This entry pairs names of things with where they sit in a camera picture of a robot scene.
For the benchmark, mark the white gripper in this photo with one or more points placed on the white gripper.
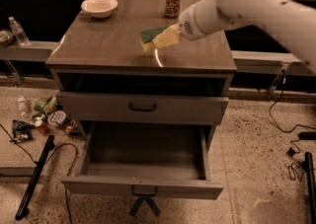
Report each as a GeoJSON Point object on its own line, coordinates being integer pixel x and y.
{"type": "Point", "coordinates": [188, 24]}

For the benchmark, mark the green and yellow sponge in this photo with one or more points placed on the green and yellow sponge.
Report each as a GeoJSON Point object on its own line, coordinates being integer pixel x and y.
{"type": "Point", "coordinates": [147, 36]}

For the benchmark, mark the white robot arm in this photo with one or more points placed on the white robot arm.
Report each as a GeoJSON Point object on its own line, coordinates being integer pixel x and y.
{"type": "Point", "coordinates": [290, 24]}

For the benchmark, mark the grey drawer cabinet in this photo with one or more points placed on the grey drawer cabinet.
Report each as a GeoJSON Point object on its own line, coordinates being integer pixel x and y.
{"type": "Point", "coordinates": [106, 57]}

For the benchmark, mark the open grey lower drawer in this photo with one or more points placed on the open grey lower drawer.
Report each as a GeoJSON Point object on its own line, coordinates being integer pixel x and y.
{"type": "Point", "coordinates": [143, 159]}

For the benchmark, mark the patterned drink can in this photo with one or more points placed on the patterned drink can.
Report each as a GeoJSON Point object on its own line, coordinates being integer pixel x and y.
{"type": "Point", "coordinates": [172, 8]}

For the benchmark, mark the white bowl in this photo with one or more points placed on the white bowl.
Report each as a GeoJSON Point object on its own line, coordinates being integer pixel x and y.
{"type": "Point", "coordinates": [99, 9]}

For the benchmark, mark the white checkered cup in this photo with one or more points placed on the white checkered cup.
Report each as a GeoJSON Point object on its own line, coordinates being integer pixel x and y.
{"type": "Point", "coordinates": [57, 118]}

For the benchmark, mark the green snack bag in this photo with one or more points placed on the green snack bag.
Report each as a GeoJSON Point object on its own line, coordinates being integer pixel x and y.
{"type": "Point", "coordinates": [47, 105]}

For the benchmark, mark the clear plastic water bottle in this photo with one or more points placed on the clear plastic water bottle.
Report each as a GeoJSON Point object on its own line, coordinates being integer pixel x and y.
{"type": "Point", "coordinates": [18, 31]}

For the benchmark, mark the red soda can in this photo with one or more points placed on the red soda can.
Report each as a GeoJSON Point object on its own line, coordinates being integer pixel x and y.
{"type": "Point", "coordinates": [41, 127]}

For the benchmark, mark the small plastic bottle on floor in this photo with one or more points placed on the small plastic bottle on floor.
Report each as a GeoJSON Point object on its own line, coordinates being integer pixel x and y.
{"type": "Point", "coordinates": [23, 105]}

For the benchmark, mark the bowl on left ledge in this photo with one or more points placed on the bowl on left ledge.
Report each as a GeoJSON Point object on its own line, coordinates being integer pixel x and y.
{"type": "Point", "coordinates": [6, 38]}

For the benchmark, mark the black stand leg left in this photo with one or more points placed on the black stand leg left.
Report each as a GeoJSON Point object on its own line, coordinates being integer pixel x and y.
{"type": "Point", "coordinates": [23, 207]}

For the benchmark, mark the black stand leg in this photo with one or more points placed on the black stand leg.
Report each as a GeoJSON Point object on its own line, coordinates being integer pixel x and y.
{"type": "Point", "coordinates": [23, 207]}
{"type": "Point", "coordinates": [309, 170]}

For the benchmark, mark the dark blue chip bag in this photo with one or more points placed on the dark blue chip bag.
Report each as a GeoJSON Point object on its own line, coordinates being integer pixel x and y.
{"type": "Point", "coordinates": [21, 130]}

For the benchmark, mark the black stand leg right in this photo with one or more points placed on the black stand leg right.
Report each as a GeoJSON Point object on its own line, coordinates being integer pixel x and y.
{"type": "Point", "coordinates": [309, 170]}

